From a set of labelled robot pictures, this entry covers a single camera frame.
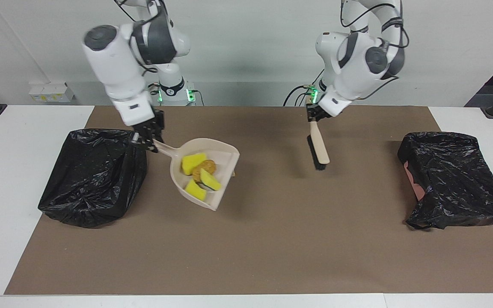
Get beige hand brush black bristles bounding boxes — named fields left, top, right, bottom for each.
left=306, top=121, right=330, bottom=171

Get large yellow sponge piece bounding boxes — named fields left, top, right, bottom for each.
left=181, top=153, right=208, bottom=176

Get brown cork-like nugget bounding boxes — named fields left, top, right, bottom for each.
left=192, top=160, right=217, bottom=182

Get small yellow sponge piece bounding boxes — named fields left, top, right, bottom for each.
left=185, top=178, right=208, bottom=201

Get green and yellow sponge piece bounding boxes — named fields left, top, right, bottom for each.
left=199, top=168, right=222, bottom=191

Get beige plastic dustpan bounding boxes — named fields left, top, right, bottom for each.
left=151, top=137, right=241, bottom=211

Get pink bin with black bag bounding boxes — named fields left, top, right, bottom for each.
left=397, top=131, right=493, bottom=230

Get white box on table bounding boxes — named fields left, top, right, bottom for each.
left=28, top=83, right=76, bottom=103

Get brown table mat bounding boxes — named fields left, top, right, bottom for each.
left=4, top=105, right=493, bottom=296

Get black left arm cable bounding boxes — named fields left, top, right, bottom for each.
left=340, top=0, right=410, bottom=100

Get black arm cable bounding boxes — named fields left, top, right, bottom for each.
left=113, top=0, right=166, bottom=92
left=340, top=0, right=410, bottom=100

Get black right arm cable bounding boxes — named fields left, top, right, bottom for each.
left=113, top=0, right=166, bottom=92

